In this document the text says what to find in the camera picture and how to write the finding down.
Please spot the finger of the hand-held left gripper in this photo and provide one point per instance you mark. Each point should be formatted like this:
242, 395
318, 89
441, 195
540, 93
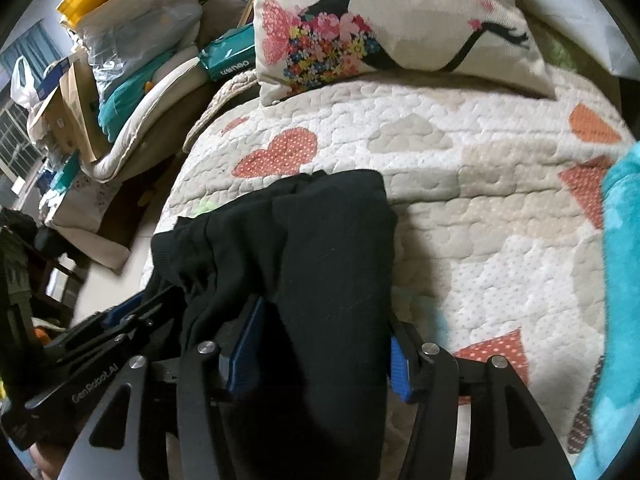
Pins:
125, 307
137, 330

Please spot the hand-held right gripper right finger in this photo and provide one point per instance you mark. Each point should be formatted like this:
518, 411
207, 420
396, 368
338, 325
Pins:
400, 372

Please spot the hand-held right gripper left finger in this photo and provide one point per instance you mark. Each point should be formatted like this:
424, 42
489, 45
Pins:
245, 355

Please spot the black pants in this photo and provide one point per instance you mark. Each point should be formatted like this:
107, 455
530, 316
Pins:
320, 270

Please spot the white patterned bag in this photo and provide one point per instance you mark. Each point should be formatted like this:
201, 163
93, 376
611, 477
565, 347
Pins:
80, 215

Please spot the small teal packet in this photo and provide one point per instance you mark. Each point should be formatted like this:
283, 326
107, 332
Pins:
65, 172

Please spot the quilted heart-print blanket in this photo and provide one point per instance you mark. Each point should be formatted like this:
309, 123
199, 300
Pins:
500, 210

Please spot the beige padded cushion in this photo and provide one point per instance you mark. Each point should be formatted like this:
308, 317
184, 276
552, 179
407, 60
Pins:
150, 115

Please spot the cardboard boxes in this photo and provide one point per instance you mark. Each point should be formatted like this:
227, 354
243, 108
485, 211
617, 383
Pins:
85, 115

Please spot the cardboard box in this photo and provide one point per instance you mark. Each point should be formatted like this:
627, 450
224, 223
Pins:
50, 120

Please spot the teal cloth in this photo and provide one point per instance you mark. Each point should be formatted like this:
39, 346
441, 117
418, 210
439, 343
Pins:
120, 105

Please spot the window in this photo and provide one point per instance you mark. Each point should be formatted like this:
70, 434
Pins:
17, 135

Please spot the blue box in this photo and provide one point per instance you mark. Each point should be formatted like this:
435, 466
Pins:
52, 77

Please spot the white plastic bag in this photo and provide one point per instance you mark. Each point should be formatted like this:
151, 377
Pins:
24, 82

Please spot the teal fleece blanket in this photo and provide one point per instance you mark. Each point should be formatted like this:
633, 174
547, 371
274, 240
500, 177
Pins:
622, 260

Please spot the green tissue packet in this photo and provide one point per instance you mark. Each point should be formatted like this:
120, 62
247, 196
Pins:
227, 55

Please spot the clear plastic bag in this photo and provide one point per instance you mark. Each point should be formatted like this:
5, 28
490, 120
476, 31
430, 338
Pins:
140, 25

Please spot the floral printed pillow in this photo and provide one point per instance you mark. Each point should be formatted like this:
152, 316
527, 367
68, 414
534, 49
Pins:
425, 20

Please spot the green cloth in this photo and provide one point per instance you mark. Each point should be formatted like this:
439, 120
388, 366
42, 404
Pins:
567, 52

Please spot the white pillow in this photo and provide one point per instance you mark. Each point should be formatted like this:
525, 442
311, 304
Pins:
565, 0

